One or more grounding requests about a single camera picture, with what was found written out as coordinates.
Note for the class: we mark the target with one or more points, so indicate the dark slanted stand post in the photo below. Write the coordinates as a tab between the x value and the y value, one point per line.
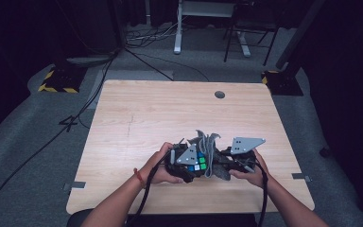
299	34

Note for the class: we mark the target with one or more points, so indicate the person's dark clothing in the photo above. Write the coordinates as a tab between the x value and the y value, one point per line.
195	220

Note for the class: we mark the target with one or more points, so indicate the red wrist band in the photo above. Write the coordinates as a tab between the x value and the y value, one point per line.
139	178

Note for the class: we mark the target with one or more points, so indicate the white desk frame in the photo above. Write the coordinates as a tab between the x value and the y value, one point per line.
178	38

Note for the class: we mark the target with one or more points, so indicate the grey floor tape piece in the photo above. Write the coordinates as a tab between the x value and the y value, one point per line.
75	185
301	176

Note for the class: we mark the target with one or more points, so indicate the black chair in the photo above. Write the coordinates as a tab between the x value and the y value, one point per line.
252	19

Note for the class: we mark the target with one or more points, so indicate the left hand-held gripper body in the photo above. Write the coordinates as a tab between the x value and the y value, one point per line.
187	156

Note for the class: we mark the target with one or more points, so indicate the grey table grommet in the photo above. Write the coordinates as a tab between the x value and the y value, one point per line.
219	94

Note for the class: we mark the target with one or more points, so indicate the yellow-black striped stand base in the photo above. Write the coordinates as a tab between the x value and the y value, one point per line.
283	83
61	80

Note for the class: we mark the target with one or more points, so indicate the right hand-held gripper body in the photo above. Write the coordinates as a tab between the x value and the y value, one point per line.
245	145

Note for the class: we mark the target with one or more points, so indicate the person's left hand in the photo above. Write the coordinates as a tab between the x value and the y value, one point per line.
154	171

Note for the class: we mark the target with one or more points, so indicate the small dark floor object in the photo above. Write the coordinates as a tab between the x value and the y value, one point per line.
325	152

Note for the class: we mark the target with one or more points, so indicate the colourful puzzle cube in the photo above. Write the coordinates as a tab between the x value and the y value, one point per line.
202	166

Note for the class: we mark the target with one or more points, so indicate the person's right hand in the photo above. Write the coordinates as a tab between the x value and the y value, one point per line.
258	178

